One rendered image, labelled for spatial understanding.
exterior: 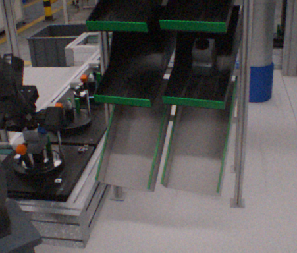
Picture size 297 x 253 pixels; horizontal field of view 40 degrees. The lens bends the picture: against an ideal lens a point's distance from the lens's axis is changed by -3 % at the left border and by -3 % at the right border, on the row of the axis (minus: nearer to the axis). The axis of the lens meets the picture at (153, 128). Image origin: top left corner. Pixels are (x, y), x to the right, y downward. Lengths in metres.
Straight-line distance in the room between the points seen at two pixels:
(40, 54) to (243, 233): 2.37
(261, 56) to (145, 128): 0.80
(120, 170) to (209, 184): 0.21
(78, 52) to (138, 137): 1.33
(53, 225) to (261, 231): 0.50
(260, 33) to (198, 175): 0.84
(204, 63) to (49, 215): 0.49
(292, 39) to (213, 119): 1.10
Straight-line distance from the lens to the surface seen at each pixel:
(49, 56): 3.11
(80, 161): 1.14
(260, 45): 1.68
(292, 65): 2.07
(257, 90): 1.73
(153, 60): 0.98
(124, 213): 1.11
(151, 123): 1.01
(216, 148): 0.97
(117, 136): 1.02
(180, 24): 0.82
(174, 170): 0.98
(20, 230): 0.79
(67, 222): 1.00
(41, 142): 1.10
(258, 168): 1.30
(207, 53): 0.91
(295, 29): 2.03
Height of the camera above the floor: 1.54
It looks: 26 degrees down
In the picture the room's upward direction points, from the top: 3 degrees counter-clockwise
